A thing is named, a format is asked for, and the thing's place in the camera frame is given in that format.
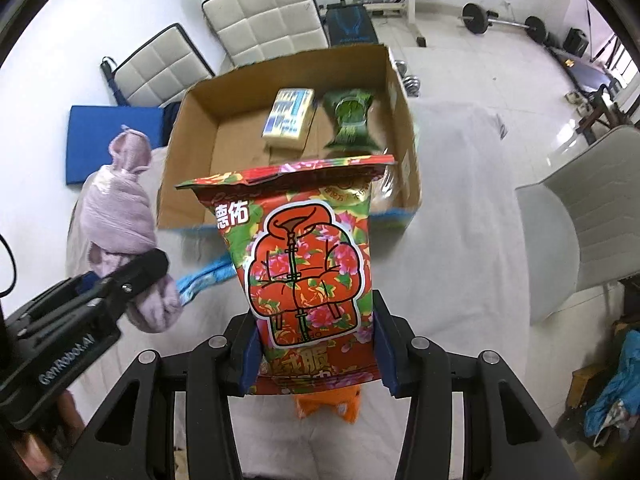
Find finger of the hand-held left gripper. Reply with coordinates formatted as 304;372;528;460
92;248;170;313

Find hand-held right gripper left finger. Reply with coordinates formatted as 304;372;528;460
58;311;264;480

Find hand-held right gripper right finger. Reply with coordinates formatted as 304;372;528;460
372;291;583;480

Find pink knitted cloth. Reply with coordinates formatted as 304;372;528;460
80;125;182;334

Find red floral packet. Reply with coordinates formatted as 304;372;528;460
175;156;397;396

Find cardboard box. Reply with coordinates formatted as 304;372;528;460
156;43;424;235

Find light blue packet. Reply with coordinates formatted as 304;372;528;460
176;254;236;306

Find orange plush toy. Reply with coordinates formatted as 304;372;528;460
293;385;363;425

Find blue foam mat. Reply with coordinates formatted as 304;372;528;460
64;104;173;187

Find clear bread bag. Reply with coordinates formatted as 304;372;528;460
369;146;407;213

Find white quilted chair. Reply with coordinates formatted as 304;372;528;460
101;23;217;108
201;0;330;67

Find blue white tissue pack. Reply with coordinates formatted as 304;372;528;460
261;88;317;141

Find blue cloth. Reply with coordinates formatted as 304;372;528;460
584;330;640;448

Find white plastic chair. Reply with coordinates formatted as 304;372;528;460
515;125;640;325

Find green snack packet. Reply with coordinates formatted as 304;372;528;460
320;88;379;153

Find chrome dumbbell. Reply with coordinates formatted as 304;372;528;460
393;60;421;97

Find black blue weight bench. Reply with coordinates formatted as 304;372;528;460
324;2;379;47

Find black barbell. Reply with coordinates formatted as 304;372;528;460
461;2;547;44

